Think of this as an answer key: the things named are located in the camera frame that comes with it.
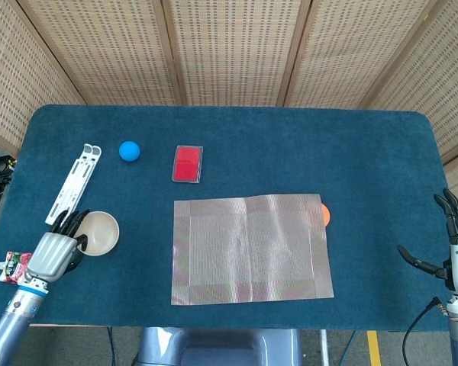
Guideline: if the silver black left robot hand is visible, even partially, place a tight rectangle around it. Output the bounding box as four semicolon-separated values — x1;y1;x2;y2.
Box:
25;208;91;284

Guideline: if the white round bowl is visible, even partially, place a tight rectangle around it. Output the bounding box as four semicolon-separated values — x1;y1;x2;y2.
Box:
76;211;121;257

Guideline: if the grey woven placemat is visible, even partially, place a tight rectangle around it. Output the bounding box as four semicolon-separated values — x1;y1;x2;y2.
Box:
170;193;335;307

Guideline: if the red white snack pouch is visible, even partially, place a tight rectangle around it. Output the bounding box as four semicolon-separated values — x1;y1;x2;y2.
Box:
0;250;34;285

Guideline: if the white folding stand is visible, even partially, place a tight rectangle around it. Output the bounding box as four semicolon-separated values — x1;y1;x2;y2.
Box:
44;143;103;226

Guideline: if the blue ball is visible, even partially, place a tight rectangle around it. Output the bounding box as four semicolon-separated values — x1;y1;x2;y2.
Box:
118;140;141;163

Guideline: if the blue table cloth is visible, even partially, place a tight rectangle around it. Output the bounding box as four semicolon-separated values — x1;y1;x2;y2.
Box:
0;104;458;332

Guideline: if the red pad in clear case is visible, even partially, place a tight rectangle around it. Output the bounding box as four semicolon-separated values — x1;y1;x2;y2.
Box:
171;145;204;185

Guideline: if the white table leg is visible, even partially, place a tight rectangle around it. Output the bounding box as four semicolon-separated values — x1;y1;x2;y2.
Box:
319;330;330;366

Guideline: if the woven bamboo screen panel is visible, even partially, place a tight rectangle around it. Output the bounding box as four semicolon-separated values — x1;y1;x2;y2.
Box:
0;0;87;159
360;0;458;214
162;0;312;108
17;0;186;107
276;0;446;110

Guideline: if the blue-grey robot torso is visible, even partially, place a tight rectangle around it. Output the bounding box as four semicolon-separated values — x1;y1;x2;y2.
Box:
137;326;303;366

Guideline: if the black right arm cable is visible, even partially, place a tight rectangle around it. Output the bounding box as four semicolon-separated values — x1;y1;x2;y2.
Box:
401;296;450;366

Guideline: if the blue cable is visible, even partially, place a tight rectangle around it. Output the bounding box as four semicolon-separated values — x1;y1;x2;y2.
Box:
345;330;356;366
105;326;114;366

